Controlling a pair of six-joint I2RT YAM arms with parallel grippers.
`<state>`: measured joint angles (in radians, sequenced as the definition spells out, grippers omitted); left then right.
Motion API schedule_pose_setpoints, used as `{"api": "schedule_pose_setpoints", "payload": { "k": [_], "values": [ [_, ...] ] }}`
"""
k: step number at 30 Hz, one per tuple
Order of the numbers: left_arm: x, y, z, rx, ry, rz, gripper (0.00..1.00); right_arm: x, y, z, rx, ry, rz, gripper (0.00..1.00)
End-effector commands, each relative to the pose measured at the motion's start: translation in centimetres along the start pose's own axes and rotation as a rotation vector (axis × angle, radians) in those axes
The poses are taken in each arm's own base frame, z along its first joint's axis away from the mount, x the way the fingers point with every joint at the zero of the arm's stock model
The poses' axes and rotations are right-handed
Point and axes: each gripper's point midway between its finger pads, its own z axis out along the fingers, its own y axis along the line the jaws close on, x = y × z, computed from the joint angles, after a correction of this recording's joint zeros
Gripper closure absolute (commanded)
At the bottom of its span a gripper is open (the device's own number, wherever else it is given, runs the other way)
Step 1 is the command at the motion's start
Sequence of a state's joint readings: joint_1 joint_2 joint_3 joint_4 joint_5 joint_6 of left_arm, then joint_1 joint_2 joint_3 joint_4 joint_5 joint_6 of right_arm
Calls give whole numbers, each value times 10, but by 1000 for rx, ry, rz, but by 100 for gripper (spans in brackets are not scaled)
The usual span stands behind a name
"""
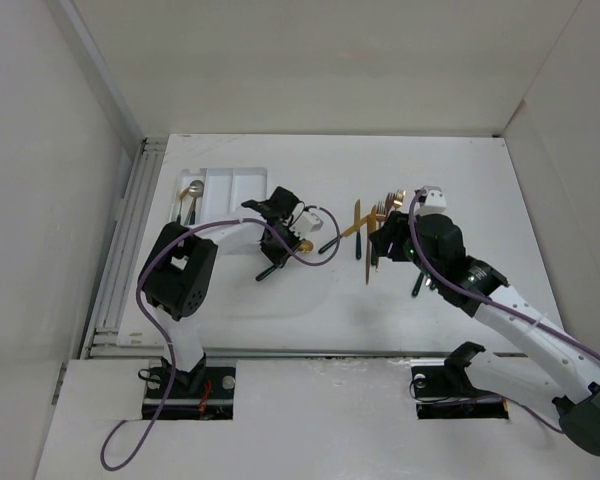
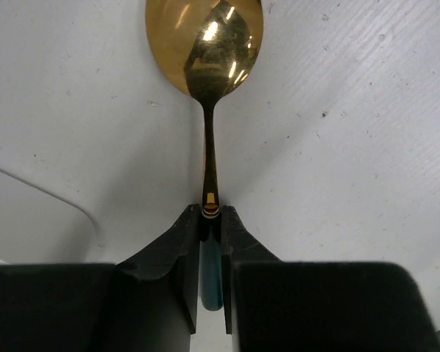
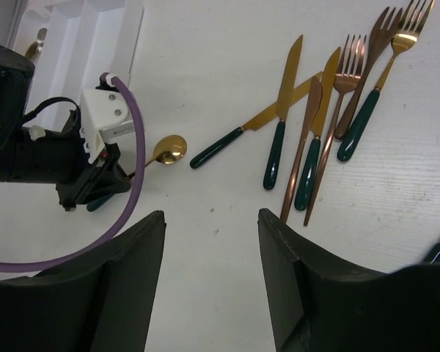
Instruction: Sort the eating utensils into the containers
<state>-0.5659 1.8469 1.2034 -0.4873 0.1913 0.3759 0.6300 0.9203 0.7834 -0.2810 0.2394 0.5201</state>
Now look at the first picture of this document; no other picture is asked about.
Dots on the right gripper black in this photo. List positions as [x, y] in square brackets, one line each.
[393, 229]

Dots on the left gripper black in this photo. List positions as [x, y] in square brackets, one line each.
[276, 258]

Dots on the gold spoon green handle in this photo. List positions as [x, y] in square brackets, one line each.
[304, 247]
[181, 196]

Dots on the gold knife green handle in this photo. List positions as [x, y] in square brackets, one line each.
[358, 238]
[354, 228]

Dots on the silver spoon thin handle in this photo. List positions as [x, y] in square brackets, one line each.
[195, 191]

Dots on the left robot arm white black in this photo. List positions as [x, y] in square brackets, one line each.
[176, 276]

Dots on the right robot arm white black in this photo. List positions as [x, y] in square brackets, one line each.
[563, 385]

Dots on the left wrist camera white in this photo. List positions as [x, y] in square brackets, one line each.
[307, 223]

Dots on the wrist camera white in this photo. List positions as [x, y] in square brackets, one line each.
[307, 223]
[430, 200]

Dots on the gold knife green handle upright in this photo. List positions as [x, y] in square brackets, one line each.
[358, 238]

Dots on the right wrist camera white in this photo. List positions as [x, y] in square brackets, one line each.
[430, 200]

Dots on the gold fork green handle right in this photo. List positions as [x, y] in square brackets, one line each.
[418, 285]

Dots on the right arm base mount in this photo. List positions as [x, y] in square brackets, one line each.
[442, 390]

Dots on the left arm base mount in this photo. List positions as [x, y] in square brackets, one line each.
[205, 394]

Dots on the aluminium rail frame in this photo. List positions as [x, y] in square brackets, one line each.
[130, 215]

